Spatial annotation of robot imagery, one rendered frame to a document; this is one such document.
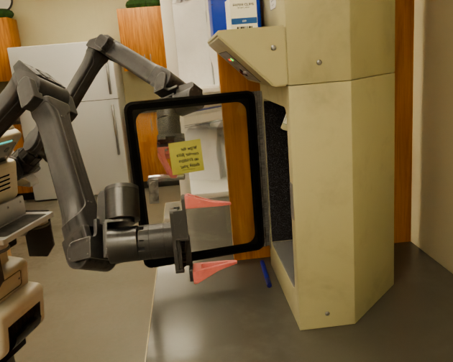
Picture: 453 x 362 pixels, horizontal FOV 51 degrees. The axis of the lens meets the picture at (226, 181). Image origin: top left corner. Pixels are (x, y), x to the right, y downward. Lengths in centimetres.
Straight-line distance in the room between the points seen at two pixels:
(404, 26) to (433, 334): 73
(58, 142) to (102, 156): 493
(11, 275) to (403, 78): 128
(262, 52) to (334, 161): 23
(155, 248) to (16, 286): 97
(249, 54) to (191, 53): 142
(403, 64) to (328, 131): 49
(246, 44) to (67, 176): 39
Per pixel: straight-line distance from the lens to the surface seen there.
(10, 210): 160
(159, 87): 123
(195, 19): 222
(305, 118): 85
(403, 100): 132
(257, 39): 83
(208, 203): 76
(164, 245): 77
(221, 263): 79
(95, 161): 591
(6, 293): 165
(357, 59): 89
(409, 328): 101
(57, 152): 95
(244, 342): 96
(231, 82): 120
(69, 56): 584
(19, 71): 112
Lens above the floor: 146
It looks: 14 degrees down
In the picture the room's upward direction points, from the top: 5 degrees counter-clockwise
